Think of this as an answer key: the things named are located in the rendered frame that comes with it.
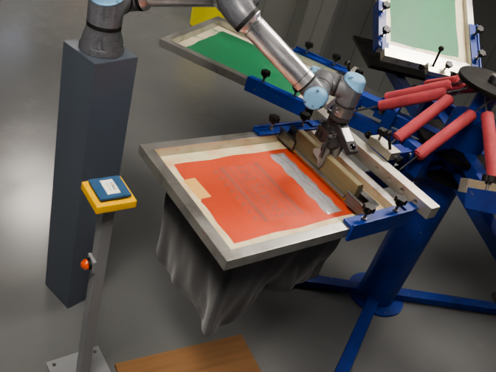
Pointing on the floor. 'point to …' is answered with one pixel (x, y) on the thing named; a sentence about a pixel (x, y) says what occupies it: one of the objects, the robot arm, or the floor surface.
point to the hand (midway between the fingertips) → (325, 164)
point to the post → (80, 359)
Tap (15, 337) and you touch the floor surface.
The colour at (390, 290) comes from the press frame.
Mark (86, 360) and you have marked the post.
